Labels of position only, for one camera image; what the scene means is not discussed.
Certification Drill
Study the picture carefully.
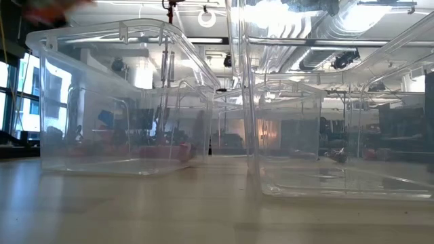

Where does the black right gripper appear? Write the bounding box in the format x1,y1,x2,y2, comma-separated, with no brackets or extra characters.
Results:
281,0,340,17

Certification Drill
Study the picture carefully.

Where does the clear plastic bin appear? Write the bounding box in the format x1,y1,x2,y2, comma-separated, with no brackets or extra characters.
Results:
210,79,323,160
225,0,434,201
25,18,222,177

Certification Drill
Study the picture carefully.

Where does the white round ceiling fixture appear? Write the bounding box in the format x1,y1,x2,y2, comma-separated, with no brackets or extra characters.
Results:
197,9,217,28

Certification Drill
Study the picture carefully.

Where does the black T-shaped stand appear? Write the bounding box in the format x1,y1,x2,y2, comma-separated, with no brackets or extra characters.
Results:
325,89,360,136

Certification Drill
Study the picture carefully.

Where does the long ceiling light strip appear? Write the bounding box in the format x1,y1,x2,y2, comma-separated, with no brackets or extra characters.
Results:
188,37,224,45

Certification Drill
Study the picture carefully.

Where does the black computer monitor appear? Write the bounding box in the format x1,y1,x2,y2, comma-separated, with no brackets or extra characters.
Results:
378,103,425,136
130,108,155,130

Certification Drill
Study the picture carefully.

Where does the black upright panel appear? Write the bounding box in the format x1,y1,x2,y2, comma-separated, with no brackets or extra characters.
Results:
423,70,434,163

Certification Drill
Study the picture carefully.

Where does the large window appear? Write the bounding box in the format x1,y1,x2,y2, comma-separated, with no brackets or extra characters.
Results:
0,50,74,142

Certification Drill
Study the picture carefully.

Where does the silver ceiling air duct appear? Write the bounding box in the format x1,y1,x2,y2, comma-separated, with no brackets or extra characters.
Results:
260,0,363,74

